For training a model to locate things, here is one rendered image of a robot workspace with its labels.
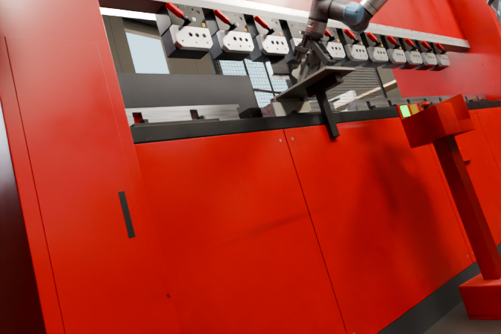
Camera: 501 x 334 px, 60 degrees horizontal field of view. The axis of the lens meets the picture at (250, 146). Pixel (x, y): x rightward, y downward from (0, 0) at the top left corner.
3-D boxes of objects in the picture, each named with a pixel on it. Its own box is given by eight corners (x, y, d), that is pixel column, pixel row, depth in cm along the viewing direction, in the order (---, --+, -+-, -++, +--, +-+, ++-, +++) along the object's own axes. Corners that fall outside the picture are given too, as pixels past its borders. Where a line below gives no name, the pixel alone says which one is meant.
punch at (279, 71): (274, 78, 172) (268, 57, 174) (271, 80, 174) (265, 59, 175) (291, 78, 179) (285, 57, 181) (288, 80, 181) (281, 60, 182)
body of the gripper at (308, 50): (303, 61, 173) (311, 30, 169) (320, 66, 167) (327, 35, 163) (291, 60, 168) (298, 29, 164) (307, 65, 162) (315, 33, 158)
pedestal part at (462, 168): (499, 279, 154) (445, 137, 164) (483, 279, 159) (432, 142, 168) (507, 273, 158) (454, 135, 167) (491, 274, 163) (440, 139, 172)
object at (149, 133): (113, 145, 104) (109, 127, 105) (83, 169, 119) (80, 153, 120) (511, 105, 307) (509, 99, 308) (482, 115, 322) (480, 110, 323)
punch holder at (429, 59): (427, 63, 263) (417, 39, 265) (414, 69, 269) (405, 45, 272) (438, 64, 273) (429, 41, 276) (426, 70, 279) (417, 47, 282)
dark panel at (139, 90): (51, 182, 155) (27, 70, 163) (49, 183, 157) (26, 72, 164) (271, 150, 232) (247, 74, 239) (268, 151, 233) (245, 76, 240)
